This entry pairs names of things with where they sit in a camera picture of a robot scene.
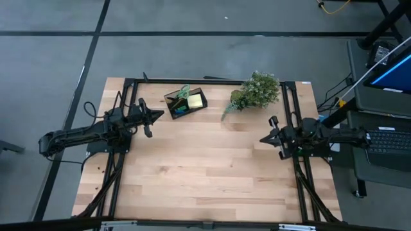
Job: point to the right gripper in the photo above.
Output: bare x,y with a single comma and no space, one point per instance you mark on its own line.
289,138

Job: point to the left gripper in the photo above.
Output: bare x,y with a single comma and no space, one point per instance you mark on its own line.
141,118

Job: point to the black mesh desk organizer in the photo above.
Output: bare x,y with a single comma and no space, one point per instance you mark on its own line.
170,106

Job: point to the blue eraser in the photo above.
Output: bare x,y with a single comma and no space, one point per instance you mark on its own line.
180,112

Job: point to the yellow sticky note pad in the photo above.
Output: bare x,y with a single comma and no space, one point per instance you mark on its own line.
195,101

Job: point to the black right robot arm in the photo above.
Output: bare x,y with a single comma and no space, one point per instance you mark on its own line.
346,138

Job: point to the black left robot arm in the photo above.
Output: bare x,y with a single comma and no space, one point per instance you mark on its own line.
77,136

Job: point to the bushy green potted plant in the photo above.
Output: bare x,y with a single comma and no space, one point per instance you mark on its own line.
260,90

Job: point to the trailing succulent potted plant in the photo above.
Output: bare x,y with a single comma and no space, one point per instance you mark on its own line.
237,97

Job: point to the white paper sheet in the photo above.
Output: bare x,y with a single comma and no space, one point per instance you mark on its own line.
335,147

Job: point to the thin white rod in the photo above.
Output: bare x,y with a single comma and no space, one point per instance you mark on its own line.
356,88

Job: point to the grey equipment cart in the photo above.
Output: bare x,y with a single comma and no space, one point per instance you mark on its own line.
379,102

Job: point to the black laptop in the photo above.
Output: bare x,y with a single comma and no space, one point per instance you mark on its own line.
395,160

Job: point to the monitor with blue screen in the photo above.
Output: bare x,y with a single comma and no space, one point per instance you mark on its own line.
395,77

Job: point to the black power adapter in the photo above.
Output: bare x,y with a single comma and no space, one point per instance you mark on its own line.
380,51

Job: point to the black stand legs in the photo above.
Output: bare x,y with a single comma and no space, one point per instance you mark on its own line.
385,23

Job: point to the black aluminium table frame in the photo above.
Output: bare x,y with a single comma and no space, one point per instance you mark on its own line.
167,81

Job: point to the silver metal bracket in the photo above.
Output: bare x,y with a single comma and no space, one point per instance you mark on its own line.
118,226
297,227

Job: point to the black crossbar rail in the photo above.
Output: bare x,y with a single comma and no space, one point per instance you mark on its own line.
48,224

